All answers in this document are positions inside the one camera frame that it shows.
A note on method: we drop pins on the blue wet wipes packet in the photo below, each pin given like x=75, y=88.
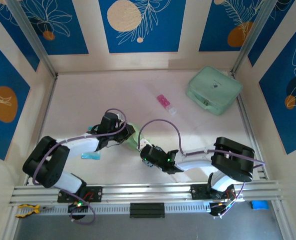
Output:
x=91, y=156

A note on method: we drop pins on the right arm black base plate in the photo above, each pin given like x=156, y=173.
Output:
x=197, y=192

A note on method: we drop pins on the aluminium corner post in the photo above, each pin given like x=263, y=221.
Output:
x=253, y=37
x=33, y=37

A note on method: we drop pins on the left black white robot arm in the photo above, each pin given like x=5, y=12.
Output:
x=45, y=162

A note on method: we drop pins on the aluminium side rail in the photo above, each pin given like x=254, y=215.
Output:
x=30, y=175
x=249, y=125

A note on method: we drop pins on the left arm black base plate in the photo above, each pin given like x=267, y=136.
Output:
x=96, y=193

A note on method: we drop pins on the light green paper sheet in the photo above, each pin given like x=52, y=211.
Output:
x=132, y=143

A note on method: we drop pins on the black plastic block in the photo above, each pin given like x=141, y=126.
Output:
x=147, y=210

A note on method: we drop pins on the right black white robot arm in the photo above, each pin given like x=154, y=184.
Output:
x=232, y=160

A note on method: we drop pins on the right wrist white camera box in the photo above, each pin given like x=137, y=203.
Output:
x=144, y=143

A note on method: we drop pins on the blue sponge block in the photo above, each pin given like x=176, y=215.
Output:
x=259, y=205

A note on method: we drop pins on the aluminium rail frame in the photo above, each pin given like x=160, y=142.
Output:
x=150, y=192

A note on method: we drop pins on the mint green zip pouch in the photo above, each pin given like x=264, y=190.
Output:
x=212, y=85

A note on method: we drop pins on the pink capped clear tube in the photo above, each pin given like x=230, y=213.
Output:
x=164, y=100

